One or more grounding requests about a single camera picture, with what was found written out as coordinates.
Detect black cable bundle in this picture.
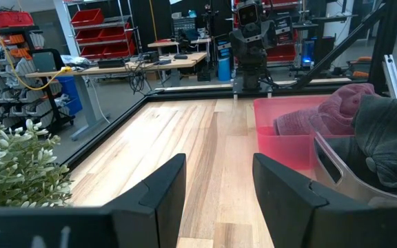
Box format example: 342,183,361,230
124,60,153,96

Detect yellow hanging cable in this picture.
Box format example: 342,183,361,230
148,0,159,42
0,0,72,92

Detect dark grey cap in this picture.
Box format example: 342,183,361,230
352,94,397,190
324,136,397,199

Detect black rack of small bins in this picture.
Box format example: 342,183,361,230
0,25,76,134

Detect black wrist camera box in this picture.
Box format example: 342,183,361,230
236,0,261,27

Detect silver aluminium profile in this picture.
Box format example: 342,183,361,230
382,54,397,101

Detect orange and black object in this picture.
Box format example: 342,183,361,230
347,56,372,79

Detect clear plastic bin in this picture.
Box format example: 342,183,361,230
310,130,397,208

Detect wooden desk grey legs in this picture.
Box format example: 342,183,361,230
25,51,209,142

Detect red storage bin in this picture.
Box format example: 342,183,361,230
79,40,137,60
266,43,298,63
96,25,134,43
70,8,105,28
0,10,34,31
75,29,100,45

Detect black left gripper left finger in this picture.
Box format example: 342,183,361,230
0,153,187,248

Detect small wooden table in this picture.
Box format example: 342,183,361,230
147,37,213,52

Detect blue-lit computer case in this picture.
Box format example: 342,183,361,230
298,37,336,70

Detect metal shelf rack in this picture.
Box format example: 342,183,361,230
52,0,143,68

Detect black box device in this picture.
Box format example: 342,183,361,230
96,57,127,70

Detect black table frame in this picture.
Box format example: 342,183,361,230
56,0,397,170

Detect blue storage bin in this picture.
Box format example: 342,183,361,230
55,75,84,116

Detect green plant white buds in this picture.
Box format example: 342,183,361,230
0,118,74,208

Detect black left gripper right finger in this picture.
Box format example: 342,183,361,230
252,153,397,248

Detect blue cylindrical trash can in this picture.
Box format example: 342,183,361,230
216,56,232,82

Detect pink plastic bin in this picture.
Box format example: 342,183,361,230
252,95,334,172

